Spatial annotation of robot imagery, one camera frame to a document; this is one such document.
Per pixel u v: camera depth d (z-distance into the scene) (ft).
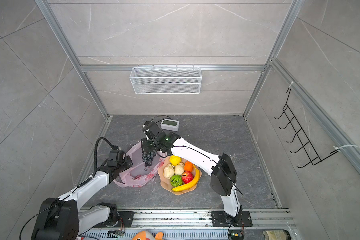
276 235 2.16
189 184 2.55
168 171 2.68
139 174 2.90
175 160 2.81
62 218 1.32
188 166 2.78
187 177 2.63
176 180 2.61
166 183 2.68
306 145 2.07
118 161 2.25
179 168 2.78
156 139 1.94
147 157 2.68
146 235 2.08
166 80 3.29
